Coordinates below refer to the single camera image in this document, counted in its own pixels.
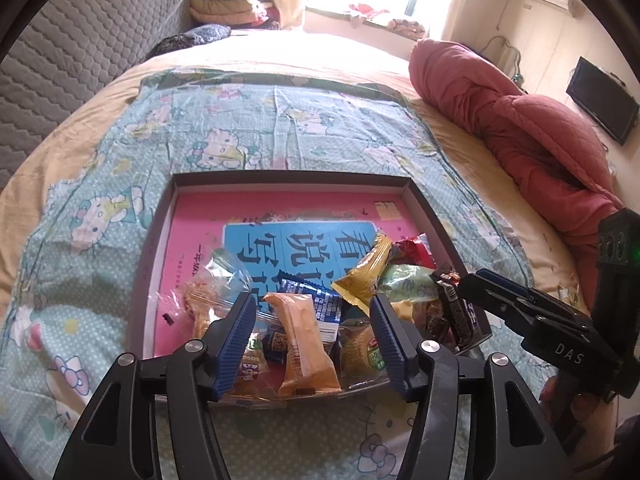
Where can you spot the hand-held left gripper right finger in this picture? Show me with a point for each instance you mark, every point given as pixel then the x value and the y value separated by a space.
pixel 392 350

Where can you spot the cartoon cat printed blanket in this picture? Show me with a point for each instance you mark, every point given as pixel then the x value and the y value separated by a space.
pixel 300 120

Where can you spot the white rounded appliance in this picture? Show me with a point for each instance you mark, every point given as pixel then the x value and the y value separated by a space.
pixel 509 57

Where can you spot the green translucent pastry packet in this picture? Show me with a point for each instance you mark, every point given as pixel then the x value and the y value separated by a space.
pixel 405 280

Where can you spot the orange snack packet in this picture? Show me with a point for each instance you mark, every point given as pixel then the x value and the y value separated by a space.
pixel 300 345

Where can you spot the black television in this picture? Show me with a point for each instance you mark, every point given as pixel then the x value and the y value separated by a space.
pixel 602 100

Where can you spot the round pastry with green label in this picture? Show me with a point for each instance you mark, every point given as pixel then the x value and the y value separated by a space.
pixel 357 350

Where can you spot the blue snack packet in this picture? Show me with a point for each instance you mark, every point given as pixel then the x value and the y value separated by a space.
pixel 325 305

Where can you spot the shallow box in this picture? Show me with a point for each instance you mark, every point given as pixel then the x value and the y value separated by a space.
pixel 290 182

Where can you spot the clothes on window sill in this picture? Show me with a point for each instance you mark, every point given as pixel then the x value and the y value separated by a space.
pixel 380 17

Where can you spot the dark patterned pillow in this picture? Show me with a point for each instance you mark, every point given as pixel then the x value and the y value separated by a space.
pixel 200 37

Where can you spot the red snack packet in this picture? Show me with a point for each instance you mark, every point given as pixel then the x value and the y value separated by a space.
pixel 412 252

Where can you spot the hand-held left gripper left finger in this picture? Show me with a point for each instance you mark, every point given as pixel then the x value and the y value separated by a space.
pixel 235 350

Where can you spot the small clear snack packet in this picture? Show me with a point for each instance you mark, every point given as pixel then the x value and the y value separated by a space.
pixel 252 372

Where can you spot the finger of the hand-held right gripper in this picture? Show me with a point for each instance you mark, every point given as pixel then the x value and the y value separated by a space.
pixel 512 287
pixel 480 295

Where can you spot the red quilt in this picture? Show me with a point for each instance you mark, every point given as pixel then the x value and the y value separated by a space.
pixel 525 135

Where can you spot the yellow snack packet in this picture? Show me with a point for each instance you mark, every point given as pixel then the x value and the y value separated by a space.
pixel 362 270

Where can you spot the bed with beige sheet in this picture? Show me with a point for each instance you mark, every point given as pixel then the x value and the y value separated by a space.
pixel 520 245

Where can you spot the sheer pale curtain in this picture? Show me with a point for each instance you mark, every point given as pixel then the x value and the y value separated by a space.
pixel 460 0

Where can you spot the clear packet of pastries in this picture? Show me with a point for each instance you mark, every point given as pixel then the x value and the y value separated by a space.
pixel 205 295

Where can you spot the pink book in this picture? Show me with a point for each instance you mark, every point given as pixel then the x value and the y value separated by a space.
pixel 200 220

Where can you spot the grey quilted headboard cover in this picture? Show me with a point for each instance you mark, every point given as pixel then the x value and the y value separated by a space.
pixel 75 50

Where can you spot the person's right hand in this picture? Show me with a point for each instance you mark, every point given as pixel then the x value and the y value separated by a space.
pixel 582 407

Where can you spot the dark chocolate bar packet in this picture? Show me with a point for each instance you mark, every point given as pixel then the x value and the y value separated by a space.
pixel 457 310

